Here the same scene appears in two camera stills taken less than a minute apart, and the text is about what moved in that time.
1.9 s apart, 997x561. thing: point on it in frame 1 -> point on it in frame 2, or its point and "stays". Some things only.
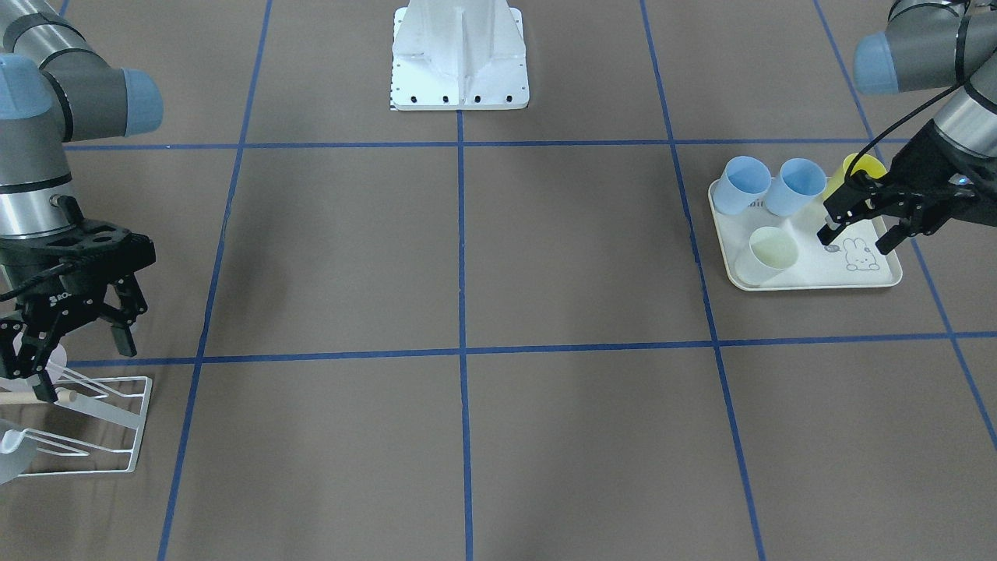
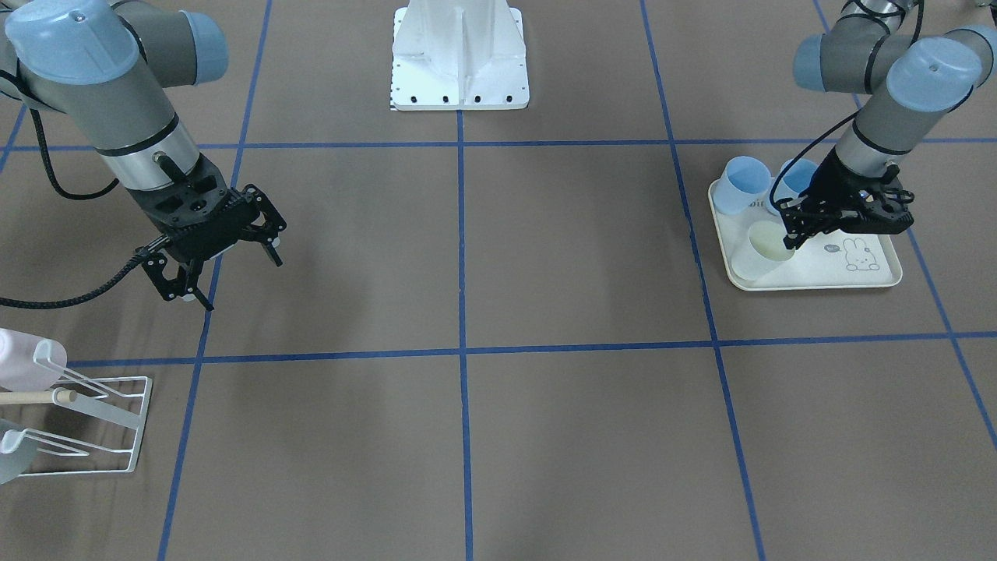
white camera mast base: (458, 54) stays
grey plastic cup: (17, 453) stays
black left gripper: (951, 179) -> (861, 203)
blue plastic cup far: (743, 181) stays
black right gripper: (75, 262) -> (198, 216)
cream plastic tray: (854, 261) stays
